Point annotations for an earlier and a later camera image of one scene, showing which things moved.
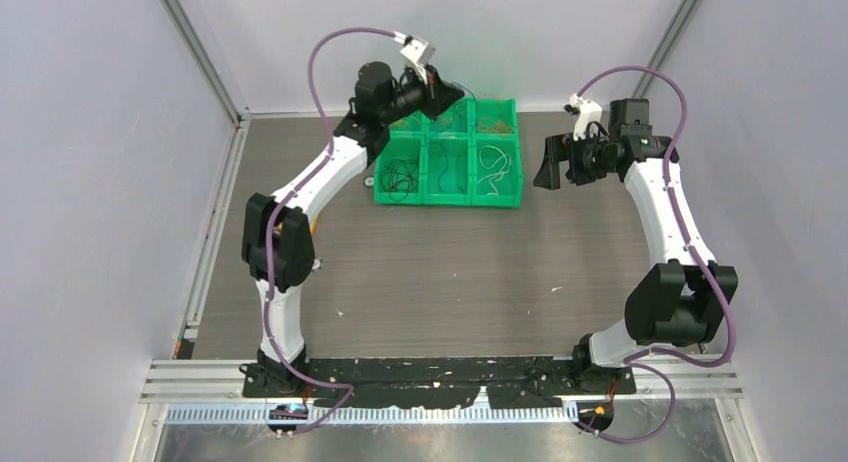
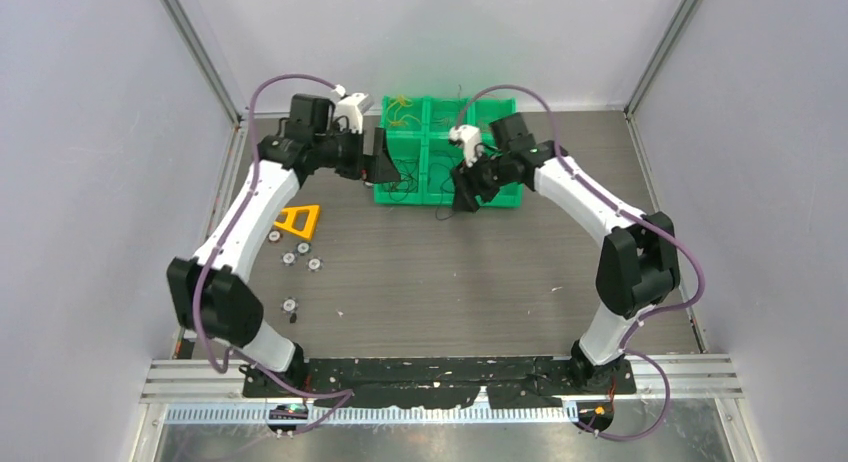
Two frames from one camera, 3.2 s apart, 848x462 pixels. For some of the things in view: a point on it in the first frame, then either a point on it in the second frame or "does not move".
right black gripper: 563,148 → 468,186
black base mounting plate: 437,383 does not move
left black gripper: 440,95 → 379,166
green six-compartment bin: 467,155 does not move
